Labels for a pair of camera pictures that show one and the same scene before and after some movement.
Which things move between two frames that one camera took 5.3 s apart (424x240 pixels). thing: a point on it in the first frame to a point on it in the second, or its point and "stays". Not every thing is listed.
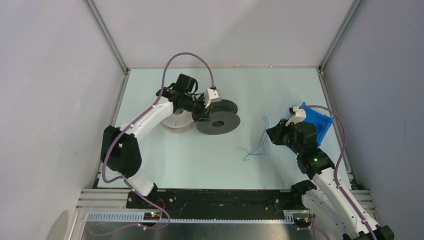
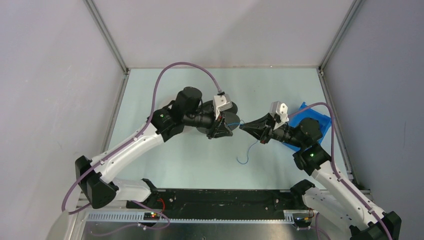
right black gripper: x=275 y=132 to x=262 y=128
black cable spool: x=223 y=117 stays
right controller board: x=303 y=222 stays
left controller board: x=151 y=216 stays
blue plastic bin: x=321 y=122 stays
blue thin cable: x=260 y=149 to x=250 y=148
